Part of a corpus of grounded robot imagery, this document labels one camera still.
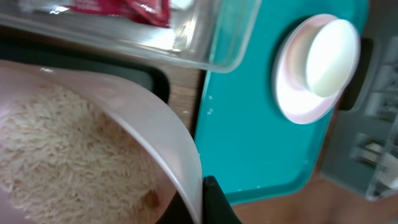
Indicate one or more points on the scattered rice grains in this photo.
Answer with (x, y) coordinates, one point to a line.
(63, 160)

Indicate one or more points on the clear plastic bin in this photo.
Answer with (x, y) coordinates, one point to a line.
(208, 35)

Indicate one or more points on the teal serving tray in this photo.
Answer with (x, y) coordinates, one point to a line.
(242, 138)

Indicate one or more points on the red foil wrapper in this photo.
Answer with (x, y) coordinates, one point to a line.
(150, 12)

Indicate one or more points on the white bowl with residue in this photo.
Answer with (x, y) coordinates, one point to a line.
(142, 114)

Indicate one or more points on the grey dishwasher rack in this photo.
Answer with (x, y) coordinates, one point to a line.
(361, 154)

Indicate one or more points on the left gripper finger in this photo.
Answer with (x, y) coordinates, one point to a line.
(216, 208)

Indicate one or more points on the white round plate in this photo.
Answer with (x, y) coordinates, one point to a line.
(295, 102)

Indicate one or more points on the white bowl with food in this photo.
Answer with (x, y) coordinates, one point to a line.
(332, 58)

